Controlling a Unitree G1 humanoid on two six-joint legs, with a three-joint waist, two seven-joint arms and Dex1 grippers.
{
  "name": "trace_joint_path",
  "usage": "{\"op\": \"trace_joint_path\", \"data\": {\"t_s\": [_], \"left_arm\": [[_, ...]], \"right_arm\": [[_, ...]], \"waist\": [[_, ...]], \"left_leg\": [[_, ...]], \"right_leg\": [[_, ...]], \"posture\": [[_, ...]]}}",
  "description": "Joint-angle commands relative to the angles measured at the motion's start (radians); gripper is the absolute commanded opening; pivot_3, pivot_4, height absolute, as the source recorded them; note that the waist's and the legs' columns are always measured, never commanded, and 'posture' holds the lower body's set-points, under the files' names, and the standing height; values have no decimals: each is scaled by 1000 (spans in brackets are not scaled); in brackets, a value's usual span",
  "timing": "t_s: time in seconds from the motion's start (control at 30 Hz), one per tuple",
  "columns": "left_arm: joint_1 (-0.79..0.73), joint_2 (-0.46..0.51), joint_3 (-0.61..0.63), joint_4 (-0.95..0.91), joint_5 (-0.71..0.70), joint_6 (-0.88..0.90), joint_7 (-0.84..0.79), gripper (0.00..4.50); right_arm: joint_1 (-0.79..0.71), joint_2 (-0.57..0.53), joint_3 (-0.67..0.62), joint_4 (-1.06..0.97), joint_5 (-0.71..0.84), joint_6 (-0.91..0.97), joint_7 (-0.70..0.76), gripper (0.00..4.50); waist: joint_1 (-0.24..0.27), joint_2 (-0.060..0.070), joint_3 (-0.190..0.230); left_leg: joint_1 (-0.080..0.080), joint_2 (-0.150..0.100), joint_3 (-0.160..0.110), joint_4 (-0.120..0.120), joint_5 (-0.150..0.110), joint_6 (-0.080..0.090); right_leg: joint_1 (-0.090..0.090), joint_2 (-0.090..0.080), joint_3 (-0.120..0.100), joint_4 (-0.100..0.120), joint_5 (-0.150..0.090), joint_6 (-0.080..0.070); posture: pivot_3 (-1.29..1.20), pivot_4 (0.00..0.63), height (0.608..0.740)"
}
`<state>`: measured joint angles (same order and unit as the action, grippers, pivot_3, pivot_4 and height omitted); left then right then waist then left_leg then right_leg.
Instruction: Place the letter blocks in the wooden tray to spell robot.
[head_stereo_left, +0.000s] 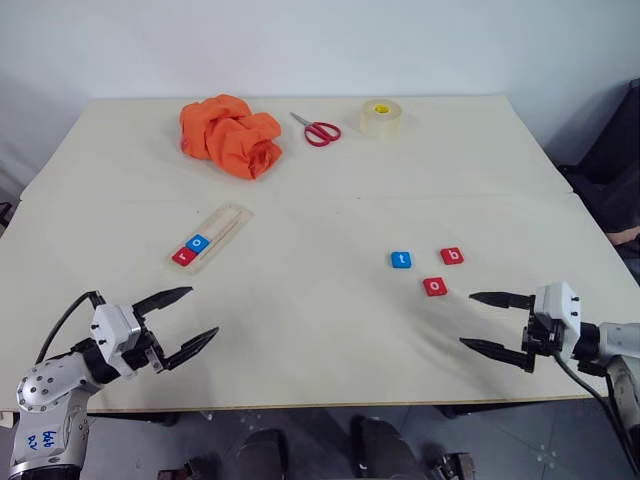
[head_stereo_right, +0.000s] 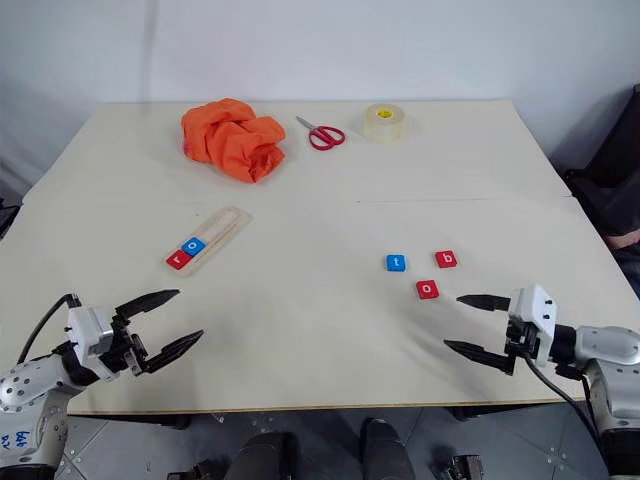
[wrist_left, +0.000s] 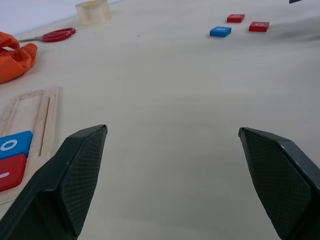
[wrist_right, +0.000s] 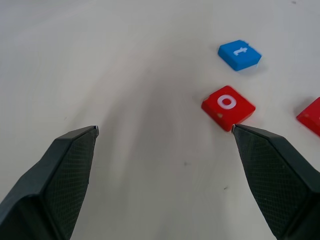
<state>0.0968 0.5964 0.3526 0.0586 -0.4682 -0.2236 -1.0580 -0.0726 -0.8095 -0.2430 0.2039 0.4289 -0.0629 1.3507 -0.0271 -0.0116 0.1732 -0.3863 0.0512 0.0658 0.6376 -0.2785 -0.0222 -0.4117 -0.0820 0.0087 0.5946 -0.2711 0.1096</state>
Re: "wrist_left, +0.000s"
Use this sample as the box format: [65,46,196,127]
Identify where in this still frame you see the red handled scissors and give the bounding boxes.
[17,27,77,43]

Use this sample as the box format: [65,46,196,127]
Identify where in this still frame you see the wooden tray board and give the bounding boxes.
[0,86,63,205]

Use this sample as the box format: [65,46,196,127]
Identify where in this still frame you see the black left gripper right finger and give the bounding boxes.
[238,126,320,240]

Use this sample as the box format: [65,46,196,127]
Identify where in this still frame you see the blue tile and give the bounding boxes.
[209,26,232,38]
[0,130,34,161]

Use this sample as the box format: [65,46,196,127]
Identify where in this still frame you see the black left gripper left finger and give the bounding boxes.
[0,124,109,240]

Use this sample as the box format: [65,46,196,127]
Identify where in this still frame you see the red tile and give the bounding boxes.
[226,14,246,24]
[0,153,28,193]
[248,21,271,33]

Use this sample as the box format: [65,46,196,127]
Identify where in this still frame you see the clear tape roll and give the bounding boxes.
[75,0,113,25]

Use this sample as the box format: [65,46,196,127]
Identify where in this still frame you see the orange crumpled bag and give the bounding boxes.
[0,31,38,85]

